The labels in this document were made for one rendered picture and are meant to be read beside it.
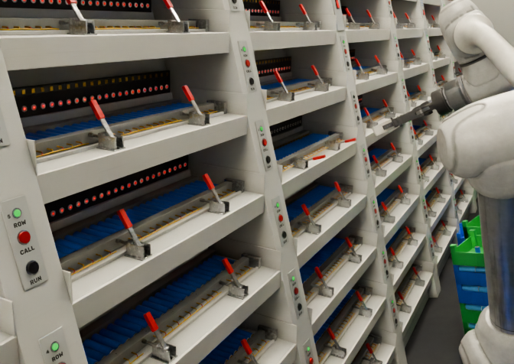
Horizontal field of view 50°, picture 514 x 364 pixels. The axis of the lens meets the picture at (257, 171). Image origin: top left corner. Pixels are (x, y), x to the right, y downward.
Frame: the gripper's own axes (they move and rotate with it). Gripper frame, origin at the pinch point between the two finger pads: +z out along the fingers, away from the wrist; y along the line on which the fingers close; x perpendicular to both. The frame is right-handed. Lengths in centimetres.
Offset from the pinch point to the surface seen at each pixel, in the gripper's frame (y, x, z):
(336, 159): -4.1, -3.1, 17.3
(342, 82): 15.0, 19.4, 12.0
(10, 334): -125, -2, 17
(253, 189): -55, 0, 18
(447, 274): 115, -86, 39
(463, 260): 45, -60, 8
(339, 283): -18, -38, 28
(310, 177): -25.9, -4.0, 17.7
